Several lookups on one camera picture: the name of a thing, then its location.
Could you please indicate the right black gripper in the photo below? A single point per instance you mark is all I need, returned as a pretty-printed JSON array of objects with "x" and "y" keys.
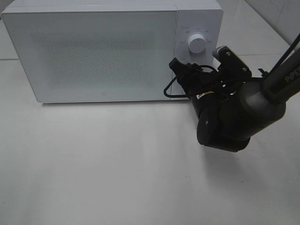
[{"x": 194, "y": 81}]

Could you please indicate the white microwave door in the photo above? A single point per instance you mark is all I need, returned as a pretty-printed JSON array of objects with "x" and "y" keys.
[{"x": 94, "y": 57}]

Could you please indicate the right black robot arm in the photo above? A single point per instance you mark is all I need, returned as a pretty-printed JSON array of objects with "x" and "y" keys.
[{"x": 230, "y": 104}]

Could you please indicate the upper white microwave knob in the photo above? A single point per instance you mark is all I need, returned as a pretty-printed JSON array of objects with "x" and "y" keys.
[{"x": 196, "y": 43}]

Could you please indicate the white microwave oven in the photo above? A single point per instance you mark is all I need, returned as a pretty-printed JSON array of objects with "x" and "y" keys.
[{"x": 192, "y": 16}]

